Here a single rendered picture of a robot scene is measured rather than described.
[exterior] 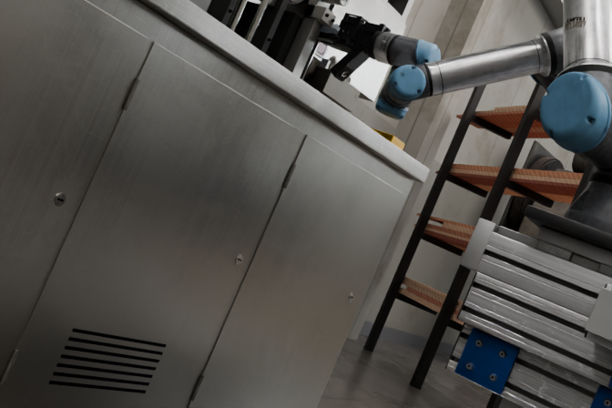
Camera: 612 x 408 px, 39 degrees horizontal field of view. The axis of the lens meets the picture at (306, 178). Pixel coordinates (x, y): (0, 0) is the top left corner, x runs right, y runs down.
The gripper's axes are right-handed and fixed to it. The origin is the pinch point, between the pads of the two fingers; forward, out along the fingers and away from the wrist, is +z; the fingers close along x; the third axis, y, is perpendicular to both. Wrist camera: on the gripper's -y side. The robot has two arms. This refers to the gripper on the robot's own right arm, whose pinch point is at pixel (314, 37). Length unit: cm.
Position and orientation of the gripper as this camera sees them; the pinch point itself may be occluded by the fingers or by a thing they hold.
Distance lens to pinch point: 223.9
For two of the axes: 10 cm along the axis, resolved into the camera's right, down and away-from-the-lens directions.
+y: 4.0, -9.1, 0.5
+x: -5.1, -2.7, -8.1
